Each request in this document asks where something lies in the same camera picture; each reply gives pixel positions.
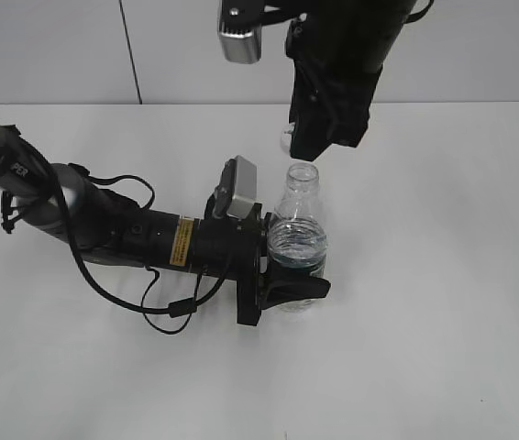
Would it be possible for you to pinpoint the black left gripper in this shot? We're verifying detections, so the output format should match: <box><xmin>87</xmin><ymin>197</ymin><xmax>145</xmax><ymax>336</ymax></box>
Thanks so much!
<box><xmin>194</xmin><ymin>200</ymin><xmax>331</xmax><ymax>326</ymax></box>

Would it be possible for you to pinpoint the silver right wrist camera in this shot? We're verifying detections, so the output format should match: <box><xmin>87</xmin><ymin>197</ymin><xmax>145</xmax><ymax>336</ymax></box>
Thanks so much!
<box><xmin>217</xmin><ymin>0</ymin><xmax>289</xmax><ymax>64</ymax></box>

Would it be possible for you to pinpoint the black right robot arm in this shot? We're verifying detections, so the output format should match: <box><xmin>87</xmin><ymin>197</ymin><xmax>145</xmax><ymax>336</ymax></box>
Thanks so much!
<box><xmin>285</xmin><ymin>0</ymin><xmax>414</xmax><ymax>161</ymax></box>

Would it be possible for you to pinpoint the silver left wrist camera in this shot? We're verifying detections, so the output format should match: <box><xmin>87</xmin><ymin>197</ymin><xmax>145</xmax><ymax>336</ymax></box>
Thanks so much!
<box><xmin>212</xmin><ymin>155</ymin><xmax>257</xmax><ymax>220</ymax></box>

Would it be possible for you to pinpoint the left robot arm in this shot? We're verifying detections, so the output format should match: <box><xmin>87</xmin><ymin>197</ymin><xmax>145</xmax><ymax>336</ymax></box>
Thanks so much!
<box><xmin>0</xmin><ymin>125</ymin><xmax>330</xmax><ymax>326</ymax></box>

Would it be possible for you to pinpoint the clear Cestbon water bottle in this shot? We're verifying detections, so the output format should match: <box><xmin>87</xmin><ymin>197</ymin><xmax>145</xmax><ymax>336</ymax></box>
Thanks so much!
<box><xmin>266</xmin><ymin>162</ymin><xmax>329</xmax><ymax>314</ymax></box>

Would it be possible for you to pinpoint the white green bottle cap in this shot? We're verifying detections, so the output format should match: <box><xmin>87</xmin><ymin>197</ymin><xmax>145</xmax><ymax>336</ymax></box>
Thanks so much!
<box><xmin>280</xmin><ymin>123</ymin><xmax>295</xmax><ymax>156</ymax></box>

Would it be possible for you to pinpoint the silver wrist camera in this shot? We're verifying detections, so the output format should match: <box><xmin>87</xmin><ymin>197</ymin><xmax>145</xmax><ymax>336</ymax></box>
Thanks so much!
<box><xmin>217</xmin><ymin>0</ymin><xmax>289</xmax><ymax>64</ymax></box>
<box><xmin>212</xmin><ymin>155</ymin><xmax>257</xmax><ymax>220</ymax></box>

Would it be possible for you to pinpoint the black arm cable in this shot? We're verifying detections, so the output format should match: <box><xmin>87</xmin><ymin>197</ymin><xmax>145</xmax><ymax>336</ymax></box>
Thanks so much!
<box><xmin>0</xmin><ymin>132</ymin><xmax>231</xmax><ymax>335</ymax></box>
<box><xmin>405</xmin><ymin>0</ymin><xmax>435</xmax><ymax>22</ymax></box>

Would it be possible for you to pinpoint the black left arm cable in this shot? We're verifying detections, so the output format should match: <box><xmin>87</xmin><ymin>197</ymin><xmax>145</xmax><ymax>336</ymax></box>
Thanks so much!
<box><xmin>0</xmin><ymin>132</ymin><xmax>231</xmax><ymax>335</ymax></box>

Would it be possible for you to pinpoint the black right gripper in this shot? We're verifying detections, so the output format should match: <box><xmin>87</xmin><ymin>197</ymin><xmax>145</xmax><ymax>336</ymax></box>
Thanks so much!
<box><xmin>285</xmin><ymin>13</ymin><xmax>381</xmax><ymax>161</ymax></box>

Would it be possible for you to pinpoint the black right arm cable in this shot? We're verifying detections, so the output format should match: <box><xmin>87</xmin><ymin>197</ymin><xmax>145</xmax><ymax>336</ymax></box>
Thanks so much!
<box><xmin>405</xmin><ymin>0</ymin><xmax>435</xmax><ymax>22</ymax></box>

